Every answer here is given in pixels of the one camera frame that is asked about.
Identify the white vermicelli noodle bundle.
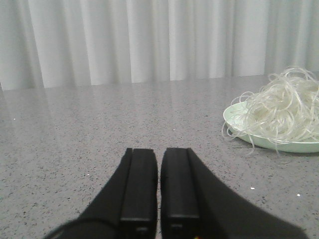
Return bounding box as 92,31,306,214
221,66,319,144

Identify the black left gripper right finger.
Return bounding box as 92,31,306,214
160,148,307,239

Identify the pale green round plate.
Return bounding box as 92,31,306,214
223,102,319,153

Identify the white pleated curtain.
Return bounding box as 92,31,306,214
0,0,319,90

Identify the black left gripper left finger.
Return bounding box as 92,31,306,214
46,148,158,239

